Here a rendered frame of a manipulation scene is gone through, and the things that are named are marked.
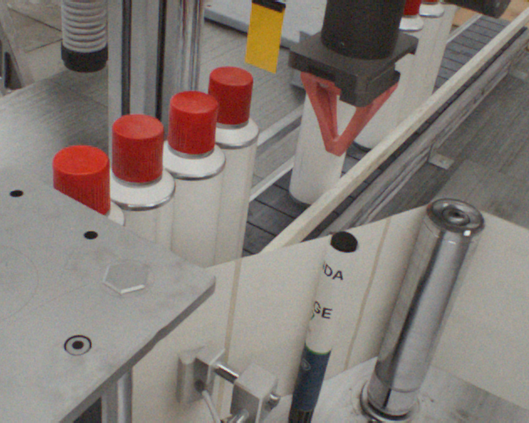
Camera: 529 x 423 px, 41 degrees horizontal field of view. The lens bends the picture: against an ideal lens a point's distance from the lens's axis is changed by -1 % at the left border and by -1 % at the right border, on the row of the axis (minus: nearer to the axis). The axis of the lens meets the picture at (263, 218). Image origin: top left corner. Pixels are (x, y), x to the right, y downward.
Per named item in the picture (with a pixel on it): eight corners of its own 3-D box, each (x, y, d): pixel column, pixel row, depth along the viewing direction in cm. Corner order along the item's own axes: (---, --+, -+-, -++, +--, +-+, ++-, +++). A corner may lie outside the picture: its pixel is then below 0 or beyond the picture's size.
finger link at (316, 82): (393, 146, 62) (420, 47, 57) (357, 180, 57) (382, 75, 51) (326, 118, 65) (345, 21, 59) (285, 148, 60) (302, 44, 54)
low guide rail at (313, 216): (153, 385, 52) (154, 368, 51) (140, 378, 53) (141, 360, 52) (531, 18, 129) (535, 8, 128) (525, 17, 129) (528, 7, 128)
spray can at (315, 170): (321, 216, 75) (361, 31, 62) (279, 195, 76) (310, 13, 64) (343, 194, 78) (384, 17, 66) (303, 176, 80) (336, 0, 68)
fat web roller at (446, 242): (402, 437, 53) (479, 247, 42) (349, 407, 55) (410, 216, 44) (425, 399, 56) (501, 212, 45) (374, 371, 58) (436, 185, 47)
